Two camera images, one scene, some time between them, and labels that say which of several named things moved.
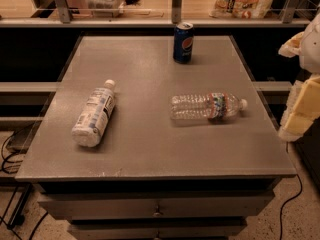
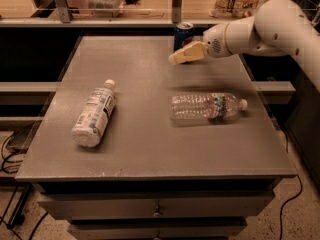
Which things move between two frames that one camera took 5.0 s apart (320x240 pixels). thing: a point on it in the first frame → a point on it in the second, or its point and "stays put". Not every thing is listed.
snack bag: (242, 1) stays put
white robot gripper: (311, 49) → (216, 41)
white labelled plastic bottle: (92, 123) stays put
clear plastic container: (106, 1) stays put
